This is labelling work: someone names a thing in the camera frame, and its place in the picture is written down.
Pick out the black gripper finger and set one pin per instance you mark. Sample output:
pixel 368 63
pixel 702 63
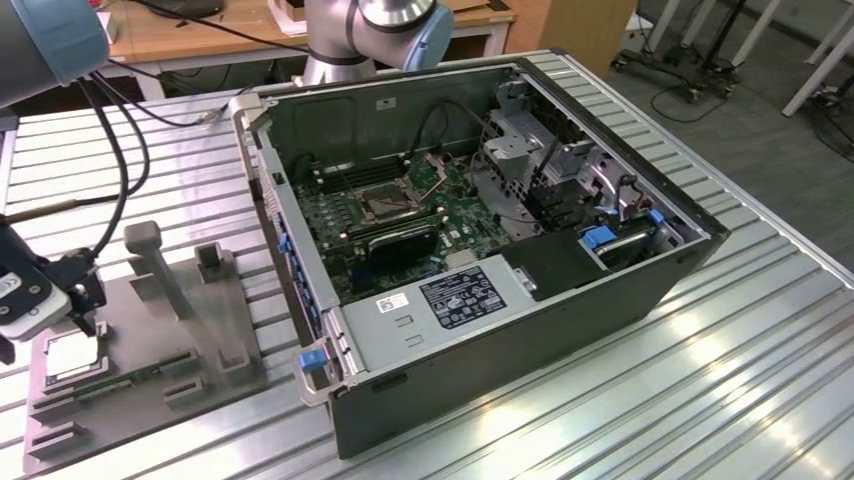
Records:
pixel 5 352
pixel 87 300

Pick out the silver CPU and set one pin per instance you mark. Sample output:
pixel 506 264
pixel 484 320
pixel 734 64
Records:
pixel 69 360

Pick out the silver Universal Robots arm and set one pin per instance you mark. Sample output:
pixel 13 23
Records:
pixel 373 20

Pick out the CPU socket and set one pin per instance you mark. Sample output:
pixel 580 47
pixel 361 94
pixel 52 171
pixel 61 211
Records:
pixel 383 205

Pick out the grey parts rack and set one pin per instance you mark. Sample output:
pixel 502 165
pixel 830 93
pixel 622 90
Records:
pixel 173 325

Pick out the green RAM stick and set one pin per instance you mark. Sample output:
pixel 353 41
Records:
pixel 109 387

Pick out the blue card retention clip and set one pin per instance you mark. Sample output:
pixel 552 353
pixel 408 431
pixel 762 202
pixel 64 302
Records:
pixel 281 244

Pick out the blue case latch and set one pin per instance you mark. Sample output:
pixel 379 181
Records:
pixel 312 362

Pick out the grey power supply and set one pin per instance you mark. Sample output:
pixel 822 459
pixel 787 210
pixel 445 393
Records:
pixel 387 335

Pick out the black graphics card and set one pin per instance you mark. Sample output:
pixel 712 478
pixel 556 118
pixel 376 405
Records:
pixel 400 255

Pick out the wooden desk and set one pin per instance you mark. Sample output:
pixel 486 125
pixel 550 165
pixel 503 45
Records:
pixel 220 42

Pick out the thin locking lever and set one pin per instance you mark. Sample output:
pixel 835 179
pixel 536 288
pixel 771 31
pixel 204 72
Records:
pixel 441 184

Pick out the green motherboard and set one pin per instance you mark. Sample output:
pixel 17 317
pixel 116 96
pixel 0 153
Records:
pixel 460 220

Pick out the black open PC case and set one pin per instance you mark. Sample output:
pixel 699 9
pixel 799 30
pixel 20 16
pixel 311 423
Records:
pixel 500 390

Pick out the grey metal drive cage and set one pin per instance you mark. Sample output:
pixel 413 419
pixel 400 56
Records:
pixel 510 150

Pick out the black plastic air shroud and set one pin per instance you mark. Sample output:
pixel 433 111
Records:
pixel 554 265

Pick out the hard disk in blue carrier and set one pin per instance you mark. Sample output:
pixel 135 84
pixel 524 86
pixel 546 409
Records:
pixel 595 239

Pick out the small blue clip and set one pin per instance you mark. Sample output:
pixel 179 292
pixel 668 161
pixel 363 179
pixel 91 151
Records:
pixel 652 217

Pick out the wooden cabinet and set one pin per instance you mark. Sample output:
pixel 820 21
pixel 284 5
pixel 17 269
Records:
pixel 587 30

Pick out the black wheeled stand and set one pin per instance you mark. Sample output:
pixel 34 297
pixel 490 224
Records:
pixel 700 75

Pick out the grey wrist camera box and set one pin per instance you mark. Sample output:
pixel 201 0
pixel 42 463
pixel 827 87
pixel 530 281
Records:
pixel 33 310

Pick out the white table frame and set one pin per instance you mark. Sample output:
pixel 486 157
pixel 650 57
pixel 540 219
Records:
pixel 800 85

